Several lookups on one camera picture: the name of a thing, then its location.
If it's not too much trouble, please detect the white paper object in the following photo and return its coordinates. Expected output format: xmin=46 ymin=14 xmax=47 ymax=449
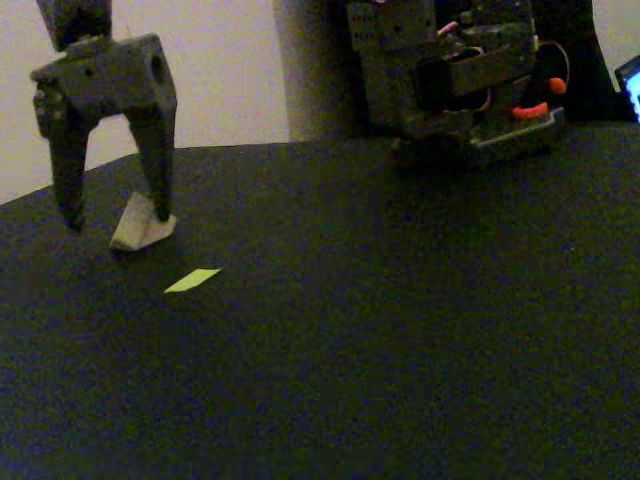
xmin=108 ymin=192 xmax=178 ymax=252

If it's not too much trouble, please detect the dark desk mat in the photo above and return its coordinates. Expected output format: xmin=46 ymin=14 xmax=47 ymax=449
xmin=0 ymin=119 xmax=640 ymax=480

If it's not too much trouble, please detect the green tape strip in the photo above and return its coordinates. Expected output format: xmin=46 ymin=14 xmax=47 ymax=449
xmin=163 ymin=267 xmax=223 ymax=294

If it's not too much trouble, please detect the black office chair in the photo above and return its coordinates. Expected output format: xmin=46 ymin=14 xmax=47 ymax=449
xmin=529 ymin=0 xmax=640 ymax=124

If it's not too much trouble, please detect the laptop screen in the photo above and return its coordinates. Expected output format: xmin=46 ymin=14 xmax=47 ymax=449
xmin=614 ymin=53 xmax=640 ymax=124

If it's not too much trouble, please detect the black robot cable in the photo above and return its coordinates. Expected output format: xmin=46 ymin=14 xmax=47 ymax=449
xmin=537 ymin=38 xmax=572 ymax=86

